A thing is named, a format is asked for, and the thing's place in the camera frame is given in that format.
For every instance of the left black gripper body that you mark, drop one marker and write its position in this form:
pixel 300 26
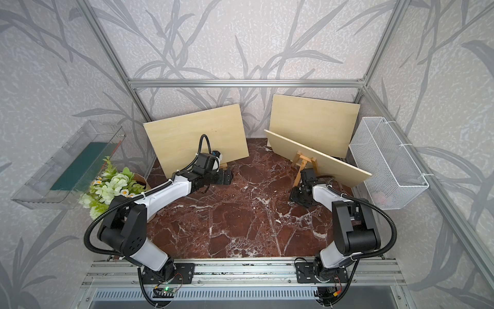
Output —
pixel 217 178

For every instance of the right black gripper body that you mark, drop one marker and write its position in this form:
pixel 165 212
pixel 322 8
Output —
pixel 297 195

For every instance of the wooden easel frame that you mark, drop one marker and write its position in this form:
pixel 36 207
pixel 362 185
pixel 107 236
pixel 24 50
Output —
pixel 302 160

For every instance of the light plywood board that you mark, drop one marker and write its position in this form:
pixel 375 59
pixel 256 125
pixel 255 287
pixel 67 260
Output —
pixel 323 125
pixel 175 140
pixel 343 173

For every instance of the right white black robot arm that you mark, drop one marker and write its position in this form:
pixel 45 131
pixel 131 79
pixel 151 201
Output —
pixel 355 231

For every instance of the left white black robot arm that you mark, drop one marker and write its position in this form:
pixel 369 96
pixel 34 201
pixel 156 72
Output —
pixel 122 229

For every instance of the artificial flower bouquet in pot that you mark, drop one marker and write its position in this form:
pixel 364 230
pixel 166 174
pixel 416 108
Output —
pixel 108 185

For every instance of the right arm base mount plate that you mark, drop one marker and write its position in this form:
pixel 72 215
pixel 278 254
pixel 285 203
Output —
pixel 316 272

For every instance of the white wire mesh basket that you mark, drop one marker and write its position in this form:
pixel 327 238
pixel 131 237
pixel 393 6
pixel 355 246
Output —
pixel 396 178

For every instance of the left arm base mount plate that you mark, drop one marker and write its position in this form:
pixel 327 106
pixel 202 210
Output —
pixel 178 274

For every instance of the clear plastic wall tray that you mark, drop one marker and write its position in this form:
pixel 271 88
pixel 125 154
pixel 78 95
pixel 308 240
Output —
pixel 60 182

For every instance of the aluminium front rail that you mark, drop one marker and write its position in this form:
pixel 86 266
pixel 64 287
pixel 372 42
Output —
pixel 280 272

